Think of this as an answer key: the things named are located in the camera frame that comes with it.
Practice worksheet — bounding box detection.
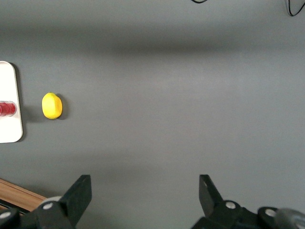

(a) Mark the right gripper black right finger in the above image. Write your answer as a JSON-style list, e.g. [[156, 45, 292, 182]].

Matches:
[[190, 174, 261, 229]]

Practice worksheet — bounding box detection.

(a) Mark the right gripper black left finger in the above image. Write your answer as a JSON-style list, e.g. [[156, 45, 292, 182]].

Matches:
[[33, 175, 92, 229]]

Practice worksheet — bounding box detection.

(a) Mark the white rectangular plastic tray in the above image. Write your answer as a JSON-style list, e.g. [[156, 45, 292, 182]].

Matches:
[[0, 61, 24, 144]]

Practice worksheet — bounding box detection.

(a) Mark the light wooden board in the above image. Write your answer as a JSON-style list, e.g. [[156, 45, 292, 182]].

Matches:
[[0, 178, 46, 212]]

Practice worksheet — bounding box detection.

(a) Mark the yellow lemon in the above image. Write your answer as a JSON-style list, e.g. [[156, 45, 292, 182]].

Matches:
[[41, 92, 63, 120]]

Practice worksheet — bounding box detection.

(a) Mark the red drink can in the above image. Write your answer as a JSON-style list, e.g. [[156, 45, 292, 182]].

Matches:
[[0, 101, 17, 118]]

